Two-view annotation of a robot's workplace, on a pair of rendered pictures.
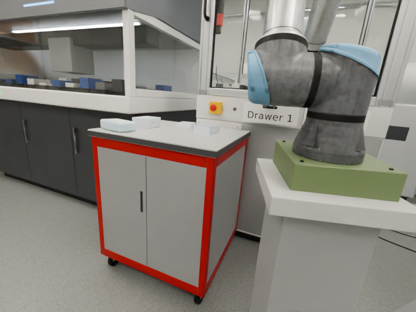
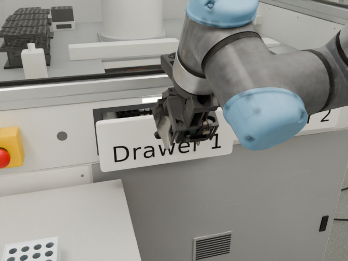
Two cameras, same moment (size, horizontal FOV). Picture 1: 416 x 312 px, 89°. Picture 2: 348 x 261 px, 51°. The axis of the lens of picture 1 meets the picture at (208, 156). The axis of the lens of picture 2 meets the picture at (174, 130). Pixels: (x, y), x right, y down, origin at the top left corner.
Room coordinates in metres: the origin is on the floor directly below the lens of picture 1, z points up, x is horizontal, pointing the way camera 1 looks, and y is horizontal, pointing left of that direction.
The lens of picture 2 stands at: (0.63, 0.07, 1.23)
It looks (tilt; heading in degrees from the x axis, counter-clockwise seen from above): 27 degrees down; 324
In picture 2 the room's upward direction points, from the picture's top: straight up
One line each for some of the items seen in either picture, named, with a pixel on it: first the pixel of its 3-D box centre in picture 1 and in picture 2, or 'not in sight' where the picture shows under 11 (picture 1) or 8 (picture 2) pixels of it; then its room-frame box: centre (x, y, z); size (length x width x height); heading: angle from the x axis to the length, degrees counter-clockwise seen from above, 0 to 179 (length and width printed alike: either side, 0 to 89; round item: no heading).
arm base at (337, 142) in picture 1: (330, 134); not in sight; (0.50, -0.28, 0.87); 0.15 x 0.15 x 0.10
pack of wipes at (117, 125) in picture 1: (117, 124); not in sight; (0.98, 0.42, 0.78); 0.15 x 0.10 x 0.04; 55
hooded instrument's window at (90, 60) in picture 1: (95, 67); not in sight; (2.17, 1.13, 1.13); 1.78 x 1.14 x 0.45; 69
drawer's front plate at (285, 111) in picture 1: (270, 113); (168, 138); (1.17, -0.32, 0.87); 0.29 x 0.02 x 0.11; 69
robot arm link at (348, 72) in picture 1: (338, 80); not in sight; (0.49, -0.27, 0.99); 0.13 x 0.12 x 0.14; 79
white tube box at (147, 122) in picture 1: (147, 122); not in sight; (1.11, 0.33, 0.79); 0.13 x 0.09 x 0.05; 161
